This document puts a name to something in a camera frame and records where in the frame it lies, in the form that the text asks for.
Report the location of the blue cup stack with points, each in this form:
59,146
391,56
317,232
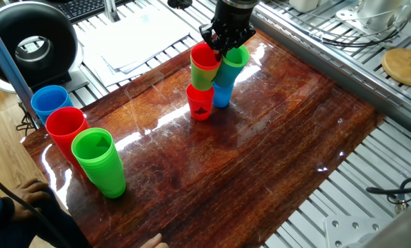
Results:
50,101

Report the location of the silver metal bracket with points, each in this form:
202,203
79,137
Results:
374,15

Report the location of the person's right hand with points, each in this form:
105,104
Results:
155,242

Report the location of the white plastic container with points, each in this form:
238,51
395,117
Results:
303,4

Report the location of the red cup stack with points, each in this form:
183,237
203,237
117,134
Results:
65,129

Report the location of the green plastic cup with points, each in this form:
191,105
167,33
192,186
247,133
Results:
201,79
238,56

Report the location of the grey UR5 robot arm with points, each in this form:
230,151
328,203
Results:
405,227

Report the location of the green cup stack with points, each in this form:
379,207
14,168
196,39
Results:
102,165

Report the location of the blue trouser leg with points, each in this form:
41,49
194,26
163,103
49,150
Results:
71,234

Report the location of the silver stand pole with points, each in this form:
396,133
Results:
110,10

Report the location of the red plastic cup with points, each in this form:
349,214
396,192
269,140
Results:
203,58
200,103

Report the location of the blue plastic cup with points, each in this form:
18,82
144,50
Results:
228,75
222,98

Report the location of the round wooden stand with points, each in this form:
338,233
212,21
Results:
403,67

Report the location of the grey aluminium post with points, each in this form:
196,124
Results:
9,69

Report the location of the glossy wood grain board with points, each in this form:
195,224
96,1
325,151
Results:
178,179

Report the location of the black round foot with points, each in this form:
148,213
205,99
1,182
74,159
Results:
179,3

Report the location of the person's left hand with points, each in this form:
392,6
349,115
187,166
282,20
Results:
29,198

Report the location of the white paper stack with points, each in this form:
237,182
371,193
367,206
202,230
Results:
136,38

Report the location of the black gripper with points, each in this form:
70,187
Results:
233,17

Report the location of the black keyboard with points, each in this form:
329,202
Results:
81,8

